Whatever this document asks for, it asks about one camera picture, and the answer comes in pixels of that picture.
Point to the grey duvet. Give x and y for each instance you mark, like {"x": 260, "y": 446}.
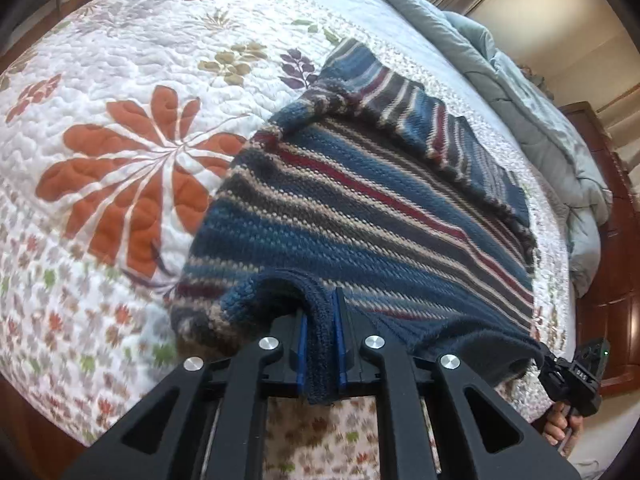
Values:
{"x": 525, "y": 110}

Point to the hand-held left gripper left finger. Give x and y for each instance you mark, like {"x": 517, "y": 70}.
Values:
{"x": 300, "y": 355}

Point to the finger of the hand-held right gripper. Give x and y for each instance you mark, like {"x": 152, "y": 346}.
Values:
{"x": 549, "y": 357}

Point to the floral quilted bedspread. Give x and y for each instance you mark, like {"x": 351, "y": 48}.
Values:
{"x": 125, "y": 110}

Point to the striped knitted sweater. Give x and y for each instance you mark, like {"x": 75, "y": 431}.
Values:
{"x": 350, "y": 220}

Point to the person's right hand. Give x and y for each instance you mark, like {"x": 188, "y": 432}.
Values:
{"x": 554, "y": 430}

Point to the dark wooden headboard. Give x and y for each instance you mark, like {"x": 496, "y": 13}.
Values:
{"x": 615, "y": 285}

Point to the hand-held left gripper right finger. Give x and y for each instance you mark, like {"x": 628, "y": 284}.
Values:
{"x": 340, "y": 355}

